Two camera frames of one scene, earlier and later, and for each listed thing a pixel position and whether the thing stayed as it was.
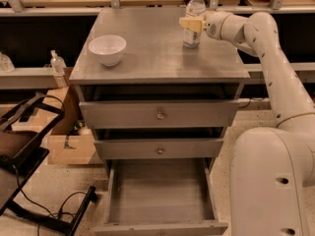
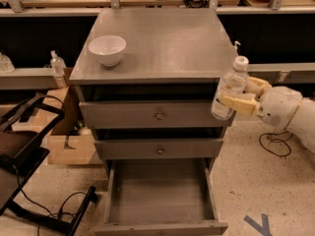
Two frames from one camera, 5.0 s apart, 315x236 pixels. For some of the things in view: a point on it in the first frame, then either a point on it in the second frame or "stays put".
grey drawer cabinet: x=158 y=112 stays put
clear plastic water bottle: x=196 y=7 -> x=235 y=81
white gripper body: x=213 y=24 -> x=280 y=106
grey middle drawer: x=159 y=148 stays put
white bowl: x=108 y=48 stays put
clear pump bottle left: x=57 y=63 stays put
